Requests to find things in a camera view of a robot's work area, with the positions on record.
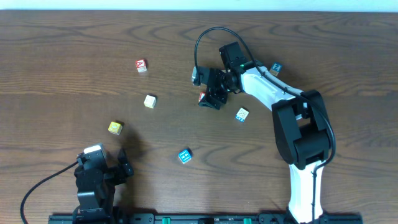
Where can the blue number 2 block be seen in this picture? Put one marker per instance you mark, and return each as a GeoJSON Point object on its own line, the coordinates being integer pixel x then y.
{"type": "Point", "coordinates": [275, 69]}

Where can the yellow block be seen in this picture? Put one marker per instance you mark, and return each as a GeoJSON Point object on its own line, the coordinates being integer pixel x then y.
{"type": "Point", "coordinates": [115, 128]}

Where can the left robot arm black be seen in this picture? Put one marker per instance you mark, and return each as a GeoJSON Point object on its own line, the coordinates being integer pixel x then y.
{"type": "Point", "coordinates": [99, 209]}

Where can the blue letter H block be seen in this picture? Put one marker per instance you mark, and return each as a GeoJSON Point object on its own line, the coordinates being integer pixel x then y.
{"type": "Point", "coordinates": [185, 156]}

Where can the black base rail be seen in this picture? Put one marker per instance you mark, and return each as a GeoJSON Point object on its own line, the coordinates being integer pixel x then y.
{"type": "Point", "coordinates": [148, 218]}

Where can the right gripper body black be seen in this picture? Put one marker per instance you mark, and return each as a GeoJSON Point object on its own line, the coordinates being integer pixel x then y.
{"type": "Point", "coordinates": [213, 86]}

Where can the white block blue edge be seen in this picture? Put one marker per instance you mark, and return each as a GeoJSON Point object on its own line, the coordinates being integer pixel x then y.
{"type": "Point", "coordinates": [242, 114]}

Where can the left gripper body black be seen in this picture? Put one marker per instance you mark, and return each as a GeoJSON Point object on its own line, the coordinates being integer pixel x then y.
{"type": "Point", "coordinates": [115, 173]}

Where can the red letter I block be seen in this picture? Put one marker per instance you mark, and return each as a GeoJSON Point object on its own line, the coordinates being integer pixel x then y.
{"type": "Point", "coordinates": [202, 95]}

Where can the red letter A block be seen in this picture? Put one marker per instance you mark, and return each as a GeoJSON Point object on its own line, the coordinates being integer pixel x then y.
{"type": "Point", "coordinates": [141, 65]}

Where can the cream plain block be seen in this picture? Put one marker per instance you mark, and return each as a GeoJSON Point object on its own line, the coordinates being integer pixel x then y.
{"type": "Point", "coordinates": [150, 101]}

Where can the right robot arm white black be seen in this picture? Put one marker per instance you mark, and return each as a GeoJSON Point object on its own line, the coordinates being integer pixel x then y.
{"type": "Point", "coordinates": [303, 133]}

